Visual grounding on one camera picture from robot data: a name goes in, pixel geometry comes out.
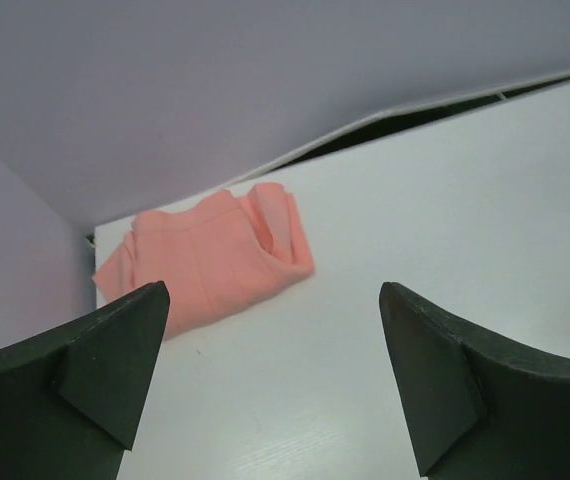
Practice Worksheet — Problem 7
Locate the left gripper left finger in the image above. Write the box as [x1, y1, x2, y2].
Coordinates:
[0, 281, 170, 479]

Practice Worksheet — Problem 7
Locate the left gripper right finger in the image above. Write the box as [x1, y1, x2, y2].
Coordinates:
[379, 282, 570, 479]

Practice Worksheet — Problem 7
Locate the pink pleated skirt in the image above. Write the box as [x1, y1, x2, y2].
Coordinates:
[94, 182, 315, 339]

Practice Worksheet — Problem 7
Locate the white backdrop board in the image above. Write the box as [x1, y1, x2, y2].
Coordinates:
[229, 62, 570, 185]

